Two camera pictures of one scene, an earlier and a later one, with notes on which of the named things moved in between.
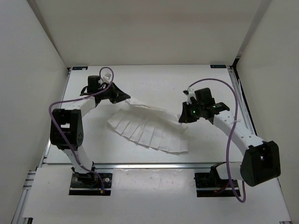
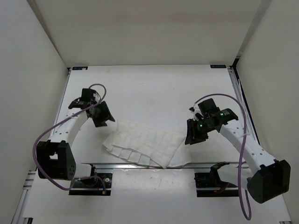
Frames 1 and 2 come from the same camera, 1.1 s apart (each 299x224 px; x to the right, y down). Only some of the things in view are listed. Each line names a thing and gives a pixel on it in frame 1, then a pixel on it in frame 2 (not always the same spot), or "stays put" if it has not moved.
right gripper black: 185,117 → 192,136
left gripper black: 117,95 → 106,115
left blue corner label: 79,68 stays put
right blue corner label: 218,66 stays put
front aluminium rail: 155,166 stays put
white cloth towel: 153,128 → 139,143
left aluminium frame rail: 18,218 stays put
